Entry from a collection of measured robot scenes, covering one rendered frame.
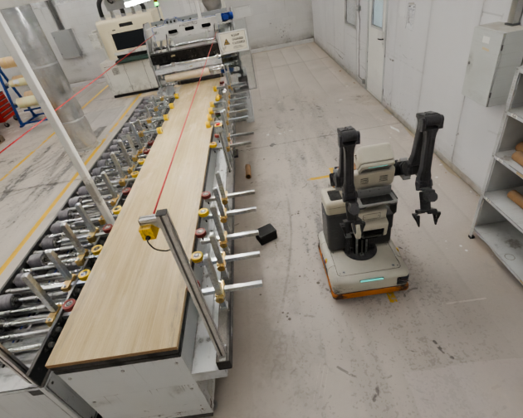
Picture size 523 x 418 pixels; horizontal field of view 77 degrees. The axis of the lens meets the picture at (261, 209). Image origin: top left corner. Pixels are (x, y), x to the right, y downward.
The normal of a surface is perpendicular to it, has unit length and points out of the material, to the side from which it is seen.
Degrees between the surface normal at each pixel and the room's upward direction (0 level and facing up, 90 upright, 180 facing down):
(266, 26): 90
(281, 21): 90
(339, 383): 0
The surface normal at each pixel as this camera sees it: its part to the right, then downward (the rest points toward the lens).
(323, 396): -0.16, -0.80
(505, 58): 0.06, 0.59
